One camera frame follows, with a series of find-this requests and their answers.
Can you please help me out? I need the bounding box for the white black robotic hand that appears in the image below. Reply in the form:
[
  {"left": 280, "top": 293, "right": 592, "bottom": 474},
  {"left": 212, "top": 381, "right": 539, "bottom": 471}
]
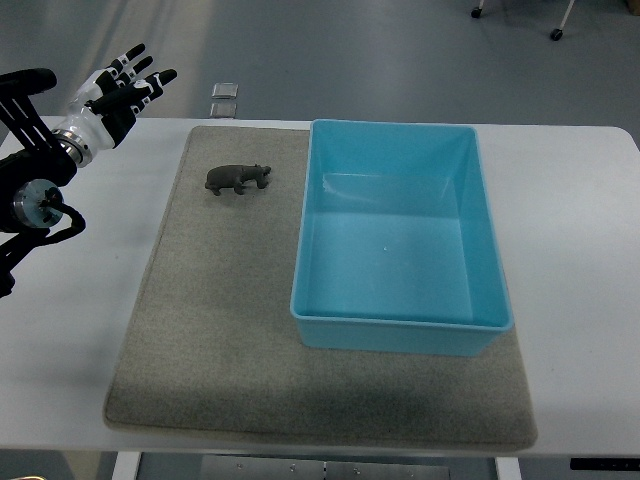
[{"left": 52, "top": 44, "right": 177, "bottom": 168}]

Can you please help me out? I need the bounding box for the brown hippo toy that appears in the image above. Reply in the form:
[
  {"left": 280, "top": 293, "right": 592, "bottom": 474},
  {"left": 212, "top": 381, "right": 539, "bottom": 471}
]
[{"left": 205, "top": 164, "right": 271, "bottom": 196}]

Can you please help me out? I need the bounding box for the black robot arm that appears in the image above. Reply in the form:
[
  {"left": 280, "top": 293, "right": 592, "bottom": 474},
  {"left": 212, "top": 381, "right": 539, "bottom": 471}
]
[{"left": 1, "top": 68, "right": 86, "bottom": 297}]

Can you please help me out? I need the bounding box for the blue plastic box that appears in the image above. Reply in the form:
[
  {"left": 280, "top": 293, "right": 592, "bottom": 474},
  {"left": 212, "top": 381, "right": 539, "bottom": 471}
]
[{"left": 290, "top": 120, "right": 514, "bottom": 356}]

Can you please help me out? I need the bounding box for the lower floor outlet plate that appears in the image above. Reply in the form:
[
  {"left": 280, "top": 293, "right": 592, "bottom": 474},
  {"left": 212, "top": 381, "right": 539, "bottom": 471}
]
[{"left": 209, "top": 102, "right": 237, "bottom": 119}]

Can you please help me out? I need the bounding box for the floor outlet plate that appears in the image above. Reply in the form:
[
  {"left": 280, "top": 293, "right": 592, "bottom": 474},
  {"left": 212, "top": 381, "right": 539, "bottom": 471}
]
[
  {"left": 209, "top": 102, "right": 237, "bottom": 119},
  {"left": 211, "top": 82, "right": 239, "bottom": 99}
]

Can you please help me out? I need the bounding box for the upper floor outlet plate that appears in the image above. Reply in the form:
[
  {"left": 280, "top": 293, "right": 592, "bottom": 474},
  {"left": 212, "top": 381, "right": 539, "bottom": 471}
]
[{"left": 211, "top": 82, "right": 239, "bottom": 99}]

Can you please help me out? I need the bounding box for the grey felt mat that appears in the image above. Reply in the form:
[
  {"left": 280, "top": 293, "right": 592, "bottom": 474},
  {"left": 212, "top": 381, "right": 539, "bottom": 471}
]
[{"left": 103, "top": 127, "right": 537, "bottom": 450}]

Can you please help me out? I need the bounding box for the right caster wheel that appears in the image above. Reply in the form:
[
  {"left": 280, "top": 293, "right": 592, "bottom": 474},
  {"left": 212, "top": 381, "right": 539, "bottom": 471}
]
[{"left": 550, "top": 28, "right": 564, "bottom": 41}]

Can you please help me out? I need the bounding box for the black table control panel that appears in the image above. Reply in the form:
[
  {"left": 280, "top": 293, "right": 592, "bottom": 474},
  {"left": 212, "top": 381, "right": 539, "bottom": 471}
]
[{"left": 570, "top": 457, "right": 640, "bottom": 472}]

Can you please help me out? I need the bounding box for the metal table frame bracket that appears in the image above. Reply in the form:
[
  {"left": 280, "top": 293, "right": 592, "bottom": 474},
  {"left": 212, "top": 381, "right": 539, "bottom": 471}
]
[{"left": 199, "top": 455, "right": 451, "bottom": 480}]

